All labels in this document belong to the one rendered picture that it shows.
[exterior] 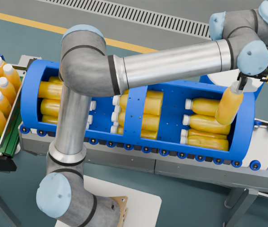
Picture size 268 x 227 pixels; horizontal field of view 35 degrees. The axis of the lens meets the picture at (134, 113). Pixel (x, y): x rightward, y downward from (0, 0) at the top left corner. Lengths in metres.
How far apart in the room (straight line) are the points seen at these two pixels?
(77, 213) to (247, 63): 0.63
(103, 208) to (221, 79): 0.87
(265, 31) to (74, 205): 0.70
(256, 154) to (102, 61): 1.05
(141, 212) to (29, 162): 1.51
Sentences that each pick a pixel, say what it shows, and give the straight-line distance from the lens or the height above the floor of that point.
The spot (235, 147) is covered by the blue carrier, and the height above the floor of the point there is 1.14.
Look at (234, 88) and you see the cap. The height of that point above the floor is 1.43.
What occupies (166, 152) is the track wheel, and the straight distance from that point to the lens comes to 1.75.
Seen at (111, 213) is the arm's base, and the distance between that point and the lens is 1.30.
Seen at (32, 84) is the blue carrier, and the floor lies 1.23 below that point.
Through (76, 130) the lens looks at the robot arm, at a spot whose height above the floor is 1.48.
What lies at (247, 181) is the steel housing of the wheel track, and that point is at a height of 0.86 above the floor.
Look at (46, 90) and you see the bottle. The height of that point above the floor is 1.17.
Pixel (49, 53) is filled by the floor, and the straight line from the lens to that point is 3.31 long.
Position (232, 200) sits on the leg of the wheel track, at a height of 0.14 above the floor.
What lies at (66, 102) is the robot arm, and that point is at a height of 1.57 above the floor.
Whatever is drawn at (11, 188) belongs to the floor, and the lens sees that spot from 2.81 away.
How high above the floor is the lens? 2.54
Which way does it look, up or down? 59 degrees down
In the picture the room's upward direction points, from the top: 1 degrees clockwise
